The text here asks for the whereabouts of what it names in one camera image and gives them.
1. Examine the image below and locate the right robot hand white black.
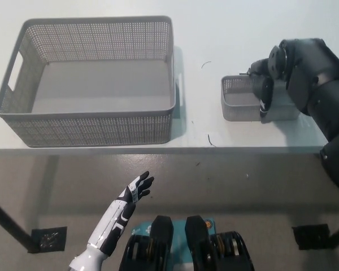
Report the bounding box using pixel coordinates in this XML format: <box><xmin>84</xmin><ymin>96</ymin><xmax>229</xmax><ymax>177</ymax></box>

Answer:
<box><xmin>247</xmin><ymin>58</ymin><xmax>275</xmax><ymax>118</ymax></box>

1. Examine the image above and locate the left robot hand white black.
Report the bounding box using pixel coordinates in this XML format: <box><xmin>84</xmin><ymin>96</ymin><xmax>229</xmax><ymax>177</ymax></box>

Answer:
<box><xmin>68</xmin><ymin>171</ymin><xmax>155</xmax><ymax>271</ymax></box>

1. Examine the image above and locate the large grey perforated basket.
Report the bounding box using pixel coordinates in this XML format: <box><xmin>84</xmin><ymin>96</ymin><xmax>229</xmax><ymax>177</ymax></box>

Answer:
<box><xmin>0</xmin><ymin>16</ymin><xmax>184</xmax><ymax>148</ymax></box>

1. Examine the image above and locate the small grey perforated basket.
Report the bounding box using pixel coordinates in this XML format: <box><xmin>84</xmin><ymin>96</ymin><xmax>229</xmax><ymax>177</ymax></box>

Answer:
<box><xmin>220</xmin><ymin>75</ymin><xmax>302</xmax><ymax>123</ymax></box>

